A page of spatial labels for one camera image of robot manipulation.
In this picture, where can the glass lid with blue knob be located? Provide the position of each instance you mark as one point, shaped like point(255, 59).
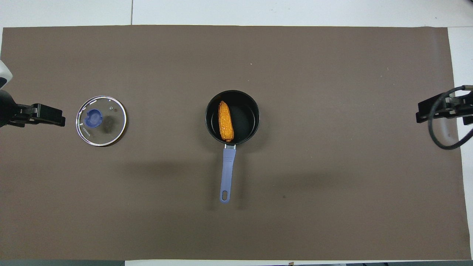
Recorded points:
point(109, 125)

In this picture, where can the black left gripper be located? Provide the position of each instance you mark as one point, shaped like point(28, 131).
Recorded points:
point(11, 114)

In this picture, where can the yellow corn cob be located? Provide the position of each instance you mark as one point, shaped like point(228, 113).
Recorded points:
point(225, 122)

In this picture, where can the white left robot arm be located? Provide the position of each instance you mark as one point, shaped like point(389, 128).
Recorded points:
point(3, 75)

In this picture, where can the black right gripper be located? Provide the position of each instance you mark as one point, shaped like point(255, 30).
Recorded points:
point(463, 109)

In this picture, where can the brown table mat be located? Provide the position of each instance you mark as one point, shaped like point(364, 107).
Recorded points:
point(295, 203)

